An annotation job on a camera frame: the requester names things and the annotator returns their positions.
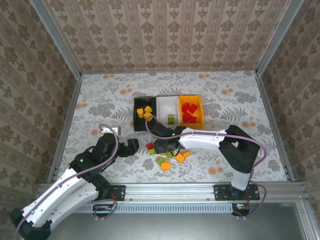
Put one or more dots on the red lego brick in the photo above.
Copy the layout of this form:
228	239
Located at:
185	108
192	108
190	118
150	146

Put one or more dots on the dark green lego brick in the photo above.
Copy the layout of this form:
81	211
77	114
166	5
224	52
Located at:
171	121

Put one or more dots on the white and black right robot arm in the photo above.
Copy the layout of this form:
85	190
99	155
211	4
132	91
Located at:
200	142

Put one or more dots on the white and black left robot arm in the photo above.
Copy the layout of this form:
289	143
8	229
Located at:
75	193

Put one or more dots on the black plastic bin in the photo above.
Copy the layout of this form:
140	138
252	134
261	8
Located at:
140	125

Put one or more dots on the orange plastic bin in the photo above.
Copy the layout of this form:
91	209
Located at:
200	123

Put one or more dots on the white plastic bin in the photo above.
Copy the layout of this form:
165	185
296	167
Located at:
165	107

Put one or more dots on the floral patterned table covering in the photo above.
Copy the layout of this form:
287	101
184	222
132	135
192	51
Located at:
212	100

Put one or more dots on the left base connector board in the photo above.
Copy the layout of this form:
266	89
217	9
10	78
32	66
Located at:
106	208

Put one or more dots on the base connector board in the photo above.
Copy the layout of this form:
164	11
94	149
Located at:
106	208
241	207

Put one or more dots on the grey metal panel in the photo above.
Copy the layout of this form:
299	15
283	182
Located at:
175	227

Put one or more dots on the right base connector board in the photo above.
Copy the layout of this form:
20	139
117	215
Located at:
241	207

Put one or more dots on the aluminium side rail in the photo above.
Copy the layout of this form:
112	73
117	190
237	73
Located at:
66	130
274	125

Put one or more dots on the aluminium mounting rail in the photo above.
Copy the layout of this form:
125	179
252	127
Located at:
170	192

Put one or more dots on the thin aluminium cross rail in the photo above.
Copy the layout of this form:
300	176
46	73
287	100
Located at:
170	72

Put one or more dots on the aluminium frame post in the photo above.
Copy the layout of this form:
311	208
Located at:
59	42
278	37

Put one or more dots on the aluminium corner frame bar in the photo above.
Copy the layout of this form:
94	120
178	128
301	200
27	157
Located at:
306	220

